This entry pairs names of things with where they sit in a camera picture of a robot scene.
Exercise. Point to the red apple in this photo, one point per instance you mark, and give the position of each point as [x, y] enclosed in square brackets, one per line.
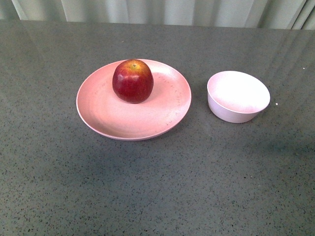
[132, 81]

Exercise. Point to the pink plate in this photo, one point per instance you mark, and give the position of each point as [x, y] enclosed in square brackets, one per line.
[102, 111]

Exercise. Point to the pale pink bowl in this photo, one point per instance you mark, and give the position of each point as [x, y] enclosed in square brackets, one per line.
[236, 97]

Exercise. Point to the white curtain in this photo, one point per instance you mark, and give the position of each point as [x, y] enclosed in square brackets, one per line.
[272, 14]

